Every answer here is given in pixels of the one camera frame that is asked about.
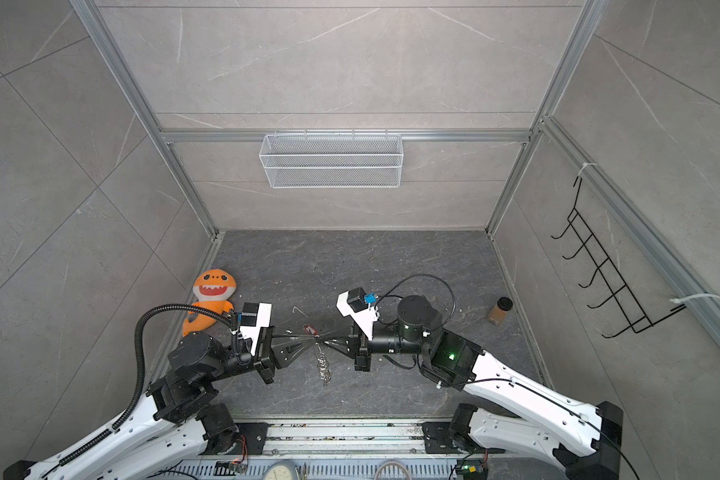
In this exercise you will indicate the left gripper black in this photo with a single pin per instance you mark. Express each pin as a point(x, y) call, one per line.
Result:
point(280, 354)

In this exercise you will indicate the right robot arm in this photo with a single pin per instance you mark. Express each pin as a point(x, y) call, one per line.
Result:
point(452, 361)

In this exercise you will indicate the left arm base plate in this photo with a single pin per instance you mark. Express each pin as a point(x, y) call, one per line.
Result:
point(249, 436)

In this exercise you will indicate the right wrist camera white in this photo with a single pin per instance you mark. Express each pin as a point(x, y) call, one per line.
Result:
point(360, 306)

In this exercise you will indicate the red key tag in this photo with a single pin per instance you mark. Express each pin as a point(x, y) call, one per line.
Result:
point(310, 330)

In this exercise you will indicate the round gauge dial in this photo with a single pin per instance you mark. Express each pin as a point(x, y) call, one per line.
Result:
point(282, 470)

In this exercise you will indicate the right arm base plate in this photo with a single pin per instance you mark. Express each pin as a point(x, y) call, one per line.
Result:
point(444, 437)

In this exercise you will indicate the black wire hook rack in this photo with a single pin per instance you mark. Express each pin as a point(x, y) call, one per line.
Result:
point(605, 271)

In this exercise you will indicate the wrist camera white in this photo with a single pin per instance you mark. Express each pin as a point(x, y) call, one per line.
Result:
point(360, 306)
point(252, 319)

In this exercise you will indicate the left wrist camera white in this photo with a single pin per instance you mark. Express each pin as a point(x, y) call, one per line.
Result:
point(252, 319)

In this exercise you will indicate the white wire mesh basket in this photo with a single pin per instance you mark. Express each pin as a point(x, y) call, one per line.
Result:
point(337, 160)

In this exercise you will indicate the aluminium rail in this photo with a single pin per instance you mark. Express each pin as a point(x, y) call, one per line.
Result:
point(342, 438)

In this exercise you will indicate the brown spice bottle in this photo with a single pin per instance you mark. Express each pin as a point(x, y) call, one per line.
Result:
point(500, 310)

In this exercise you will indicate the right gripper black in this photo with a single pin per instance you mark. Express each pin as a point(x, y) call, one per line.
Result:
point(344, 336)

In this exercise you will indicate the orange shark plush toy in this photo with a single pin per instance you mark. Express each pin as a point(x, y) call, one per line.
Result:
point(212, 290)

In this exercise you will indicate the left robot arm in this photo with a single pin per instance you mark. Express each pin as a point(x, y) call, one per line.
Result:
point(175, 416)

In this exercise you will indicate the white zip tie scrap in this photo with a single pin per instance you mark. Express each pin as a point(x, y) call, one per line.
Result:
point(297, 310)

